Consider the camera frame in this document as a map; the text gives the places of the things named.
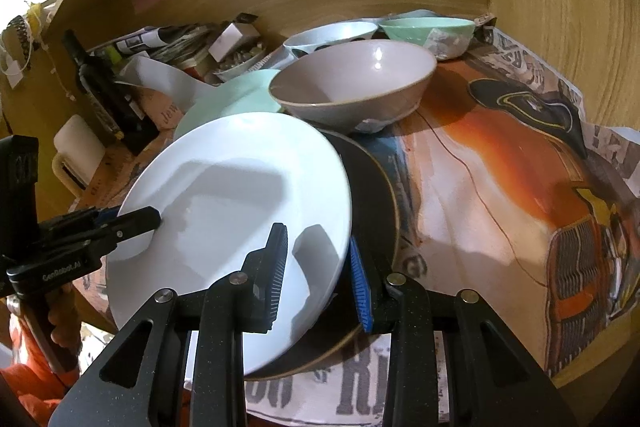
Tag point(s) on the black plate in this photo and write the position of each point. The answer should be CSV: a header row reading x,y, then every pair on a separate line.
x,y
370,197

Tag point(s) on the grey bowl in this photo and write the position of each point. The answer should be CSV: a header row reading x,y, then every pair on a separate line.
x,y
350,72

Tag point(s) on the mint green bowl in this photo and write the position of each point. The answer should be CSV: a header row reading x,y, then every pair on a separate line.
x,y
425,29

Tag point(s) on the person's left hand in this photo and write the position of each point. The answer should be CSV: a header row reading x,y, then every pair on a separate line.
x,y
62,322

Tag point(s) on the white charger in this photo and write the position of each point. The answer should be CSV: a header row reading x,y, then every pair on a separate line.
x,y
14,69

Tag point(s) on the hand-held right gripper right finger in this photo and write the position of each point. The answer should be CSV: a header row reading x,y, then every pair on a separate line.
x,y
360,292

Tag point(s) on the white bowl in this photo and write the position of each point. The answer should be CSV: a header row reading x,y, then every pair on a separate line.
x,y
330,33

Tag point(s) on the printed paper sheet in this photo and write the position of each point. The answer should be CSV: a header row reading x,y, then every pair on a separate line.
x,y
475,157

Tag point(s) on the small white box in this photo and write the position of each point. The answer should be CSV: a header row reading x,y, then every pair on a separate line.
x,y
230,39

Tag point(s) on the wristwatch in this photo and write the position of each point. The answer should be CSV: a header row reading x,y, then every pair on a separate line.
x,y
15,29

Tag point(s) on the mint green plate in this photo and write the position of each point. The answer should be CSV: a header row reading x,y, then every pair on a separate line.
x,y
225,107

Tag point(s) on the brown cardboard box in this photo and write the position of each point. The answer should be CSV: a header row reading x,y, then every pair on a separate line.
x,y
160,112

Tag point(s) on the person's left forearm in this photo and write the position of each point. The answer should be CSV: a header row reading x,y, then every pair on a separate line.
x,y
30,392

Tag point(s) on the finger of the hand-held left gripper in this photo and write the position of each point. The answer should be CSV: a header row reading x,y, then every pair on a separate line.
x,y
106,216
140,219

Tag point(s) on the dark bottle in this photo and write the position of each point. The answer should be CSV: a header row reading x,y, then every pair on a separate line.
x,y
100,92

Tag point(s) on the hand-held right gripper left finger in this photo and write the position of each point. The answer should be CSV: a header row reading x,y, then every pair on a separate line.
x,y
277,277

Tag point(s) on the white plate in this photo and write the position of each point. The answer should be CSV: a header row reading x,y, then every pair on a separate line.
x,y
225,187

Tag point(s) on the small dish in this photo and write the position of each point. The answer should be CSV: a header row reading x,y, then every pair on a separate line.
x,y
237,64

